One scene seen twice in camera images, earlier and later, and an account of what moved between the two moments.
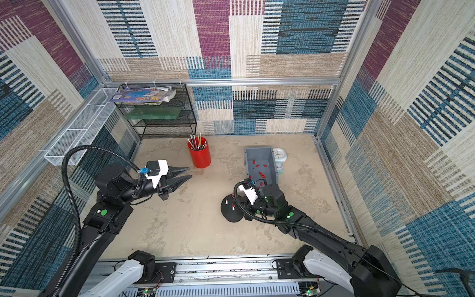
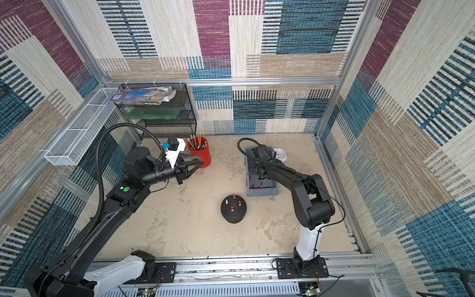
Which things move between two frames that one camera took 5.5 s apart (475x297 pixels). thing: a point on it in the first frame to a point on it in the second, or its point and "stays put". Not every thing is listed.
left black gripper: (173, 185) to (181, 169)
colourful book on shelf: (144, 94) stays put
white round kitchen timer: (280, 154) stays put
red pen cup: (200, 152) stays put
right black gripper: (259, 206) to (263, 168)
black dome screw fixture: (230, 210) stays put
